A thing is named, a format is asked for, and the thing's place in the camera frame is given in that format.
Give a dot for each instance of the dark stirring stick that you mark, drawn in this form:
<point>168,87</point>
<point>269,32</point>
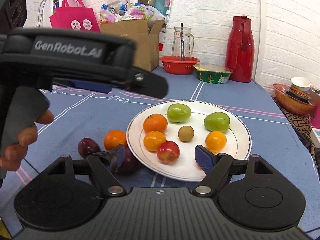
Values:
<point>182,42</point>

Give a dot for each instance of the orange with dark stem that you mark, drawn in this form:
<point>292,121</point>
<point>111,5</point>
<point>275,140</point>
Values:
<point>155,123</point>

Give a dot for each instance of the yellow-orange citrus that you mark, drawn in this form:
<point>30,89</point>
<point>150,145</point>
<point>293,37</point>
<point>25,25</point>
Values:
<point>215,141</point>

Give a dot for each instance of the brown longan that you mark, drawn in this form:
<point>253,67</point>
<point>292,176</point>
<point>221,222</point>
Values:
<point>185,133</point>

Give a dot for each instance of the green jujube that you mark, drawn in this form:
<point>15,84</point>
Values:
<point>179,113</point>
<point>216,122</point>

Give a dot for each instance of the pink tote bag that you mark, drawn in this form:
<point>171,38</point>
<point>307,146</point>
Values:
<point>75,17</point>

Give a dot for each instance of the person's left hand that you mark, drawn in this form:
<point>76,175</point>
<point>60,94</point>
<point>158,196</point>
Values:
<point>27,136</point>

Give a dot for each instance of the pink bottle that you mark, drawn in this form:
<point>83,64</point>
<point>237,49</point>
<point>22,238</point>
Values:
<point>316,118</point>

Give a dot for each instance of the brown patterned cloth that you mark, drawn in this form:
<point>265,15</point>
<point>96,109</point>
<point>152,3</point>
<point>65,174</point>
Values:
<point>297,125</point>

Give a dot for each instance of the floral cloth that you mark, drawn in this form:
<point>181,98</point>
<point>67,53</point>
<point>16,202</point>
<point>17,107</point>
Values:
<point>130,12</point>

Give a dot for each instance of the small orange citrus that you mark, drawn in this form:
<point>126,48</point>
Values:
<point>154,141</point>

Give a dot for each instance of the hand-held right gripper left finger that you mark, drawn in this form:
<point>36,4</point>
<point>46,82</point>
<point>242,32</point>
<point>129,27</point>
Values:
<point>120,155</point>

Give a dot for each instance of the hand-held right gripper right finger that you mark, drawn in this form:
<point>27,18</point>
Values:
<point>203,157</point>

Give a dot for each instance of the dark object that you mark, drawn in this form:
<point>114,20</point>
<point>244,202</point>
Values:
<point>12,5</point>

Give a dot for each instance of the orange glass bowl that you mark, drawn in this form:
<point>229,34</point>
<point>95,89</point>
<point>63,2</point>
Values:
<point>292,105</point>

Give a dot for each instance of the white water appliance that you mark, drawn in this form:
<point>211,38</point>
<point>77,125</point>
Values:
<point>53,2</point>

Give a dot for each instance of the green instant noodle bowl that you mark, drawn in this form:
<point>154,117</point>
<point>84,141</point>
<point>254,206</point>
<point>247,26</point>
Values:
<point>212,76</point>

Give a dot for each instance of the glass pitcher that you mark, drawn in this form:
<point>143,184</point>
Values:
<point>178,47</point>

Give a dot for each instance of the red plastic basin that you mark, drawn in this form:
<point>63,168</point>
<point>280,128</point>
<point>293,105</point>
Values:
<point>178,66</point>

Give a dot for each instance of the white paper cup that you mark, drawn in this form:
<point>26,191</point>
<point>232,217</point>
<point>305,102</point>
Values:
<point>300,83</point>

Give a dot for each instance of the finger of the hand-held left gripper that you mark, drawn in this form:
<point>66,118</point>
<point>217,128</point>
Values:
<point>92,86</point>
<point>150,82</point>

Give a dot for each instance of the dark purple plum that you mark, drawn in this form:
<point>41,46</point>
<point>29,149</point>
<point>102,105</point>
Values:
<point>132,162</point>
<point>87,147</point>

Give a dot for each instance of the cardboard box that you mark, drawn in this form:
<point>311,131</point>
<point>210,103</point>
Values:
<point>147,52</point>

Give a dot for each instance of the blue plaid tablecloth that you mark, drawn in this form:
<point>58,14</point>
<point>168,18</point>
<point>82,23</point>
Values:
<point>262,155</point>

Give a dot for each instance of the red-yellow apple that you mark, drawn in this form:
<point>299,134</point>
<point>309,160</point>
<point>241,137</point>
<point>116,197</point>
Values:
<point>168,152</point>

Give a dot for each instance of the round orange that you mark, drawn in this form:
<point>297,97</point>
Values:
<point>115,139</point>

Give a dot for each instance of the patterned small box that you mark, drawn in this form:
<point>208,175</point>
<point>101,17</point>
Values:
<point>298,95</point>

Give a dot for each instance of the red thermos jug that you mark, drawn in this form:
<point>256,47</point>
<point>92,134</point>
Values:
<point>238,52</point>

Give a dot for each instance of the white power strip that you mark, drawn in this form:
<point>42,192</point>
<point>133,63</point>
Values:
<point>316,136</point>

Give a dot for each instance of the white plate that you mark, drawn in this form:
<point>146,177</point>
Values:
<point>197,130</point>

